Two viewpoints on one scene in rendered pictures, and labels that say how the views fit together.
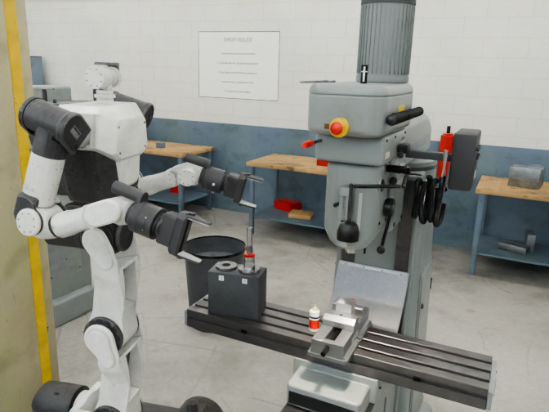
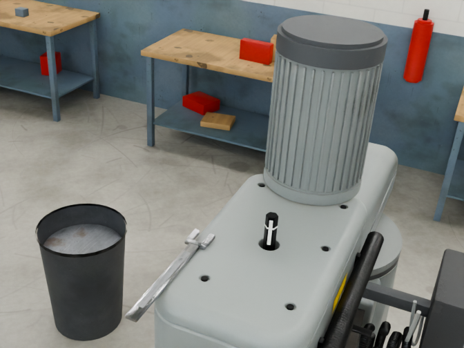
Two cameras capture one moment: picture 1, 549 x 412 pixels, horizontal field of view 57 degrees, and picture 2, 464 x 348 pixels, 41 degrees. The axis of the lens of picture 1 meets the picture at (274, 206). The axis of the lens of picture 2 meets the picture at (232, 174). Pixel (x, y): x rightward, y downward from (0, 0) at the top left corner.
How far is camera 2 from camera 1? 111 cm
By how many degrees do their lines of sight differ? 15
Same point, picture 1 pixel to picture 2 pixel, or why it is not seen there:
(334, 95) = (200, 333)
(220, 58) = not seen: outside the picture
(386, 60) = (318, 170)
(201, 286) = (63, 288)
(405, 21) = (360, 99)
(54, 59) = not seen: outside the picture
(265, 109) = not seen: outside the picture
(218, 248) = (90, 219)
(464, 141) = (451, 316)
